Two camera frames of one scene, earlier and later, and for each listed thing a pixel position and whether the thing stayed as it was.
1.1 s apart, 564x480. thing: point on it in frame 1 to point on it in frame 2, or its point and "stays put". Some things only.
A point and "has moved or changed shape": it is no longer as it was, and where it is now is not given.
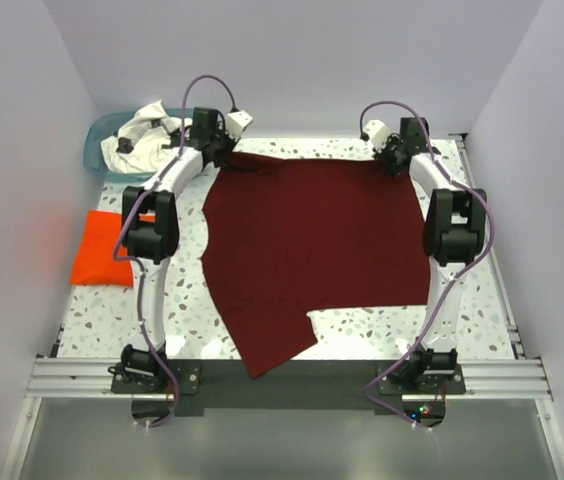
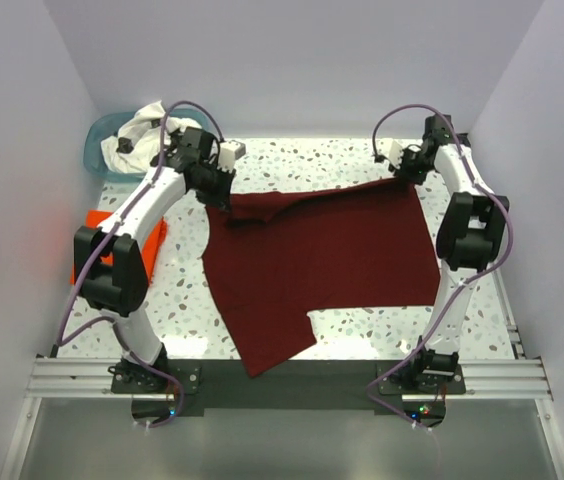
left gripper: [221, 150] to [215, 191]
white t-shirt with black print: [137, 145] stays put
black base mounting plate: [314, 386] stays put
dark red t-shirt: [289, 237] has moved or changed shape
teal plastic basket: [110, 126] stays put
